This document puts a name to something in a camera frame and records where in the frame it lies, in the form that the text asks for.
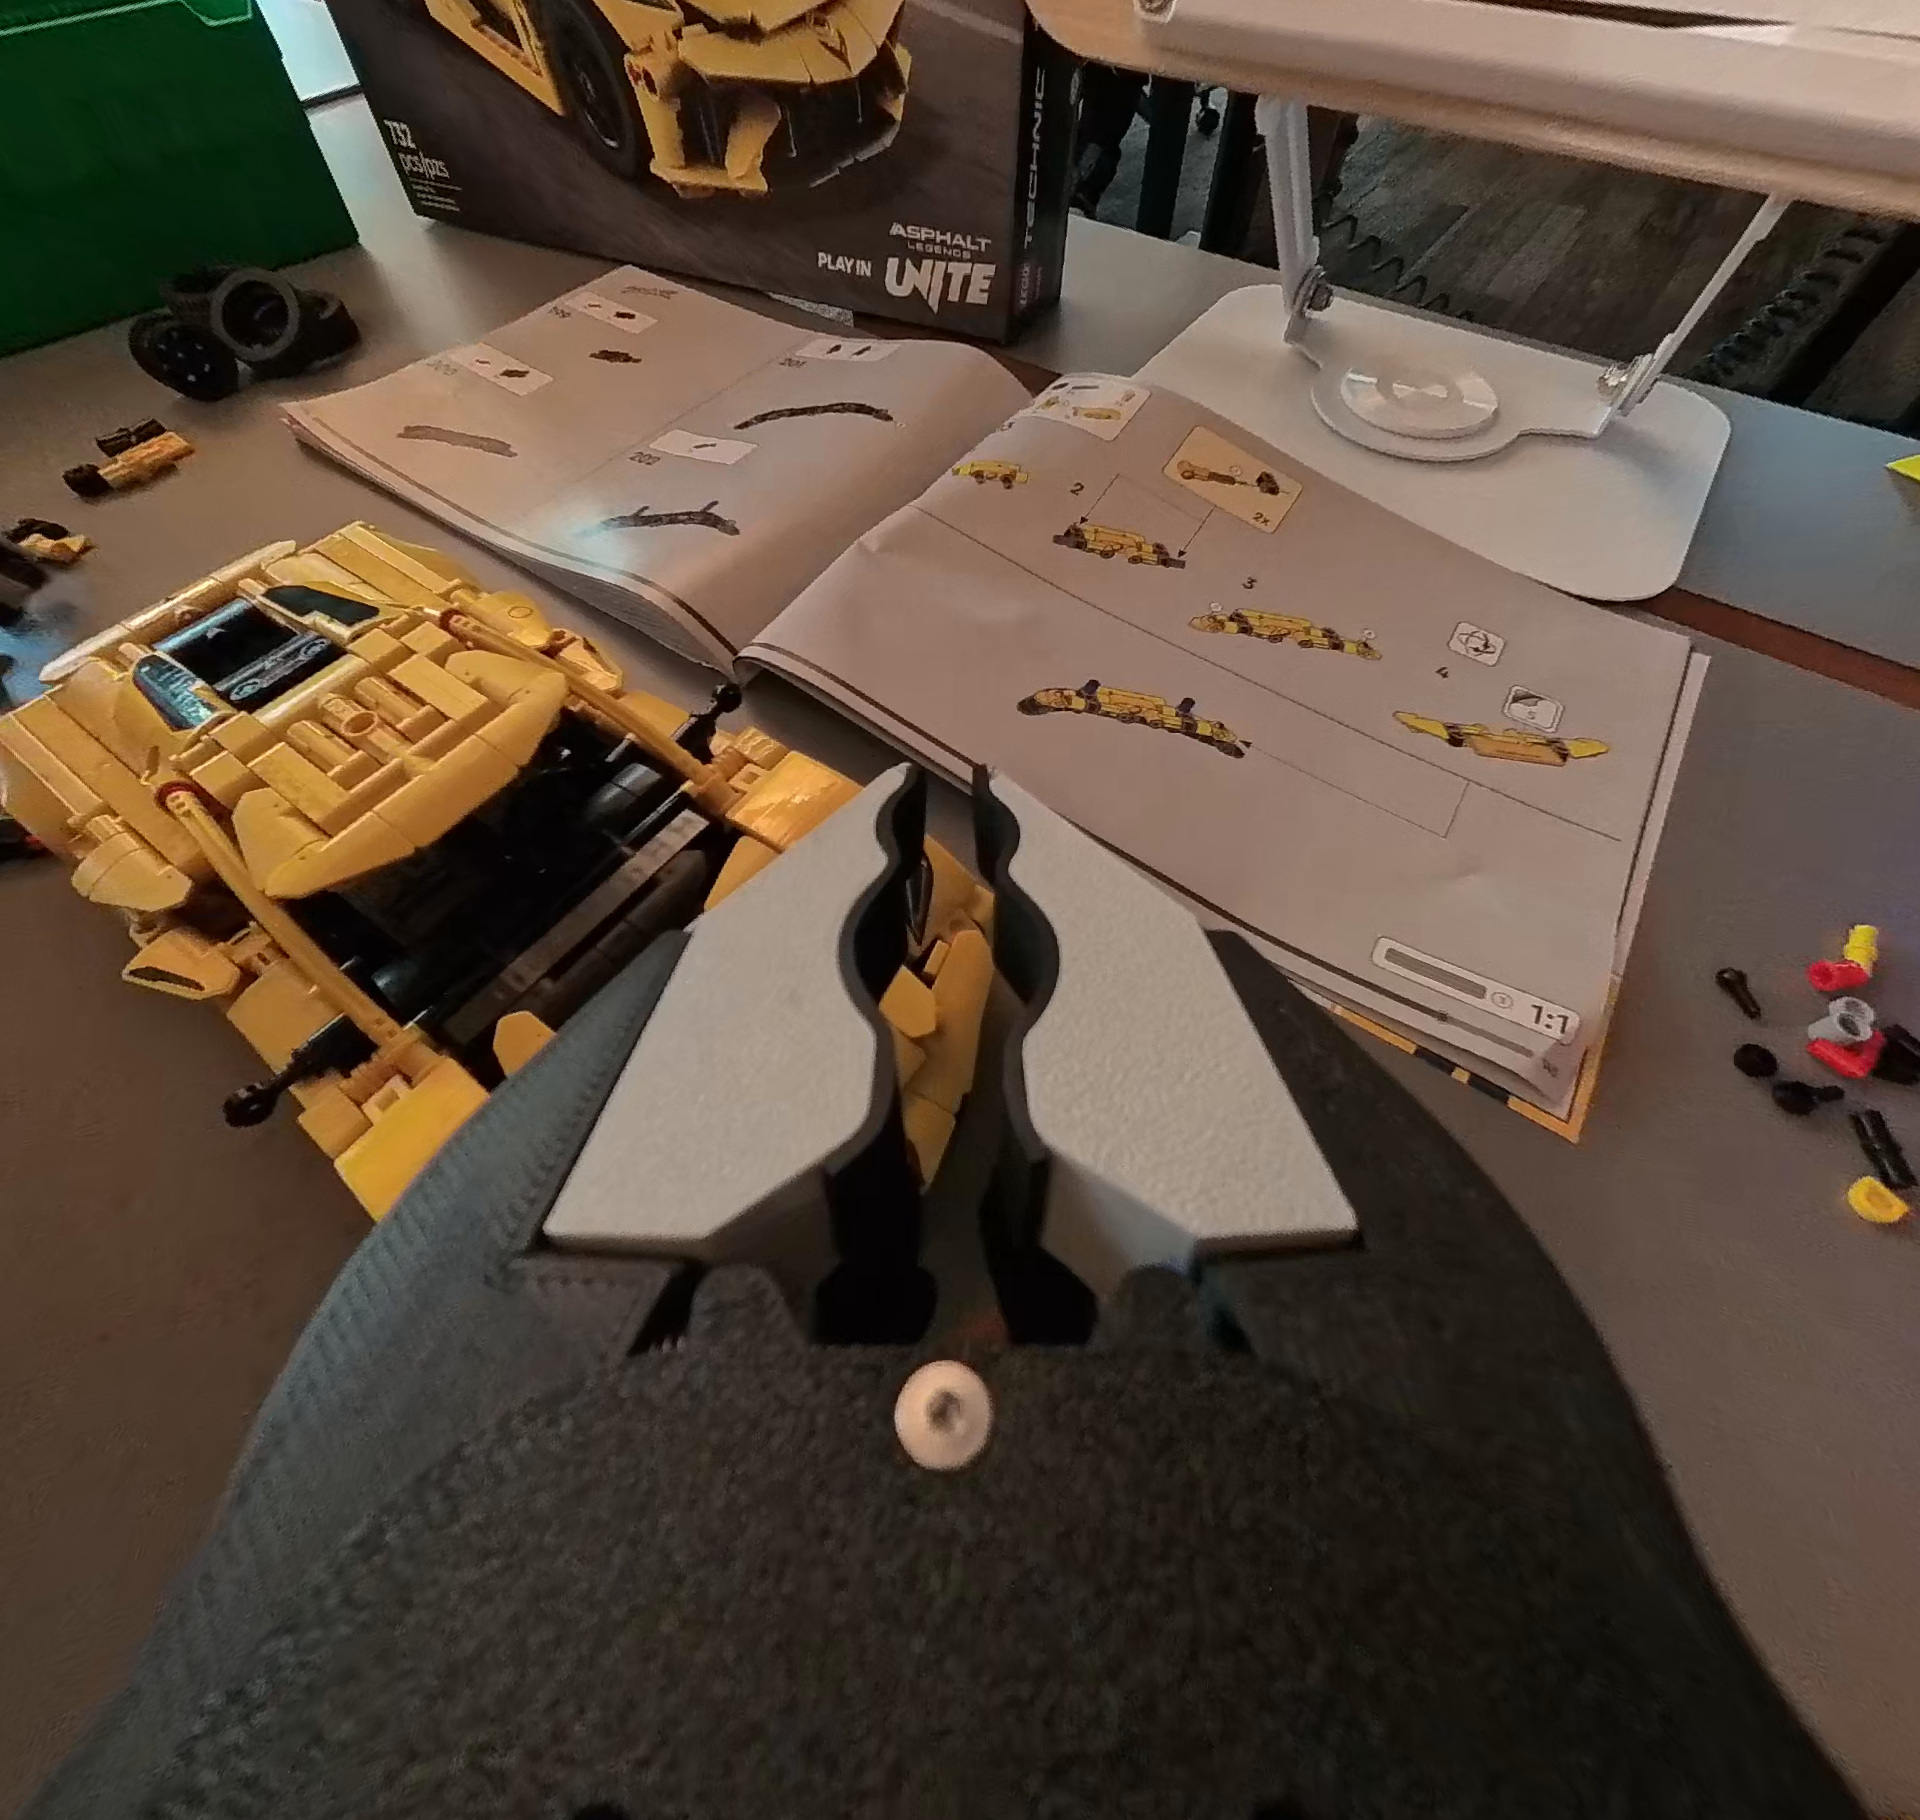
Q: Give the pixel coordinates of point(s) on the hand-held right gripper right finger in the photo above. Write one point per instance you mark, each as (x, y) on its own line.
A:
(1185, 1084)

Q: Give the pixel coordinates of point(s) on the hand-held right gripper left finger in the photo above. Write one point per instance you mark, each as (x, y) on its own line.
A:
(719, 1084)

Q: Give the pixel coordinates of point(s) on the yellow brick car model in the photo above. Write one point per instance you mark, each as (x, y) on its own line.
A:
(375, 756)

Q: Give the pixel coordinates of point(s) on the grey desk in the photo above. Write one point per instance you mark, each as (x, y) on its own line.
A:
(1770, 799)

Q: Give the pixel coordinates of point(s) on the open instruction booklet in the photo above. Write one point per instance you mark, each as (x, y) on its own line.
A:
(1275, 799)

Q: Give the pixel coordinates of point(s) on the cluster of small coloured pieces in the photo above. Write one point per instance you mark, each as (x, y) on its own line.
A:
(1844, 1056)

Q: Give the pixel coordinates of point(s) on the wooden document stand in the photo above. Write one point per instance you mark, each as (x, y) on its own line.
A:
(1651, 500)

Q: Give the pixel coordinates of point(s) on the pile of small black yellow pieces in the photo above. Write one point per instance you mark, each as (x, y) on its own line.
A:
(143, 458)

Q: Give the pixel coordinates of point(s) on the car set box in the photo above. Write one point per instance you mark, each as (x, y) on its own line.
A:
(601, 231)

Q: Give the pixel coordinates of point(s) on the green plastic bin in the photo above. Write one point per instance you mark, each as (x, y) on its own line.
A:
(135, 171)

